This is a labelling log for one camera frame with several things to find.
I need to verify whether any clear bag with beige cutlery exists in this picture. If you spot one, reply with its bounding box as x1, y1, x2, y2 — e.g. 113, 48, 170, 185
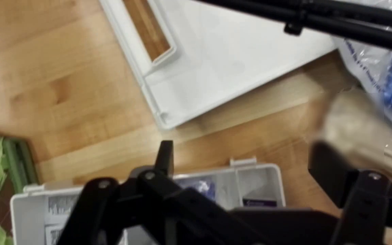
315, 87, 392, 185

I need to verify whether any small white blue packet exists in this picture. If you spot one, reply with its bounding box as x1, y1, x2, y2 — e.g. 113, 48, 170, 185
174, 175, 217, 201

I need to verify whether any white organizer tray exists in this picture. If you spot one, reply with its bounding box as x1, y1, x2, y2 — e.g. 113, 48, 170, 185
9, 156, 287, 245

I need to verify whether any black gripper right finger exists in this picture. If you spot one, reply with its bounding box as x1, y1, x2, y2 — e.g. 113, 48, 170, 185
307, 140, 392, 245

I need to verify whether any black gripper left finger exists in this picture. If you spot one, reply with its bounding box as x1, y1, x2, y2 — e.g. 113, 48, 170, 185
54, 139, 251, 245

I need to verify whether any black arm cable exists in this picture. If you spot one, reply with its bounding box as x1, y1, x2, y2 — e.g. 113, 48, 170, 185
194, 0, 392, 56

